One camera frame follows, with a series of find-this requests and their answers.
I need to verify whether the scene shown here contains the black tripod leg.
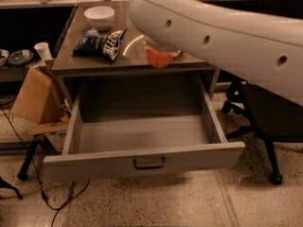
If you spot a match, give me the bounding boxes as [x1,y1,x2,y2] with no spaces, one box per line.
[17,139,38,181]

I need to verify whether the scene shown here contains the brown cardboard box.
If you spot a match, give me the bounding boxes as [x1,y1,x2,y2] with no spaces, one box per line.
[10,59,71,153]

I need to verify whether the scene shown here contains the black metal drawer handle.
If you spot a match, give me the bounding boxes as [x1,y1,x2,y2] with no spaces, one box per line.
[133,158,166,170]

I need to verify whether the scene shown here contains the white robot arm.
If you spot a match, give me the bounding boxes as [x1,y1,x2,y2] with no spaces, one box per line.
[129,0,303,105]

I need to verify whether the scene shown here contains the black floor cable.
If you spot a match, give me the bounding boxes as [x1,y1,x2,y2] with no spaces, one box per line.
[0,104,91,227]

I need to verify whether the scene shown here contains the black office chair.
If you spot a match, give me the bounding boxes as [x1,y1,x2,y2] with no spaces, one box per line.
[222,0,303,184]

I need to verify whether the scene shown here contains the blue chip bag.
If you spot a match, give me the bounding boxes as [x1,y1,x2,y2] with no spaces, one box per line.
[72,28,126,61]

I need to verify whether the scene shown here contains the red apple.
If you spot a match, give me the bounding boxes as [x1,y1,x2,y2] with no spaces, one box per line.
[146,49,173,68]

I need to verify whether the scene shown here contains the open grey top drawer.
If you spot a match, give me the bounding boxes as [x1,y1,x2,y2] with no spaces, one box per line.
[44,74,244,182]

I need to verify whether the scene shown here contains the small bowl at left edge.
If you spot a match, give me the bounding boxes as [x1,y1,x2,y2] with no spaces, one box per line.
[0,49,9,67]

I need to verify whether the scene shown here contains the white paper cup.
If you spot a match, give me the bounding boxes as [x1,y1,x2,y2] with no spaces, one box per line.
[34,42,52,61]

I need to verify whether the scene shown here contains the grey drawer cabinet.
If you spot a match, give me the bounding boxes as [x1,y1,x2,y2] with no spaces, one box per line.
[52,0,220,103]

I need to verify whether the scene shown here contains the white ceramic bowl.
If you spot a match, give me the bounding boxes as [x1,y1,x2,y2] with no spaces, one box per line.
[84,6,116,30]

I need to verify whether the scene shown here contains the dark round plate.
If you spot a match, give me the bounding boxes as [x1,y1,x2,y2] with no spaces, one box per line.
[8,49,34,67]

